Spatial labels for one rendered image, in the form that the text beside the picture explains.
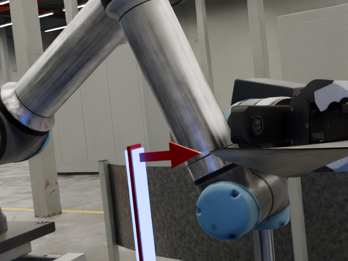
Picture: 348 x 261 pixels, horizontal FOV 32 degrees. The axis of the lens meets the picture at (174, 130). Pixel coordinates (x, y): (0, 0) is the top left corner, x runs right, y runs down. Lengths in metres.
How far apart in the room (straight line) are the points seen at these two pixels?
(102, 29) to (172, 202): 1.63
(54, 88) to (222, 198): 0.42
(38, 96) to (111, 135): 9.64
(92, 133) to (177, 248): 8.51
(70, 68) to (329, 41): 5.93
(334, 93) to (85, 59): 0.48
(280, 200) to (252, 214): 0.13
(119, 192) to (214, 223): 2.11
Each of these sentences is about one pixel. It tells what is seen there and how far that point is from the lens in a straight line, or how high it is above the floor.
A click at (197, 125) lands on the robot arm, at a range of 0.77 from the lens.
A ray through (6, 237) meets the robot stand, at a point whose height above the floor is 1.04.
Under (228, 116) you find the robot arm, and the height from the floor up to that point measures 1.19.
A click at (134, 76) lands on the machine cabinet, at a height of 1.67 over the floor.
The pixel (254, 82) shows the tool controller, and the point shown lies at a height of 1.24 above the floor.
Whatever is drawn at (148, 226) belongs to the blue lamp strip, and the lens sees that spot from 0.55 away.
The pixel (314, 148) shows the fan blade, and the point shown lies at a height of 1.19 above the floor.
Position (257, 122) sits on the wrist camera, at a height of 1.19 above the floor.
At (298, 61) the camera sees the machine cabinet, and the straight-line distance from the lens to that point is 6.99.
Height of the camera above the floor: 1.23
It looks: 3 degrees down
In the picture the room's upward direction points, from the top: 6 degrees counter-clockwise
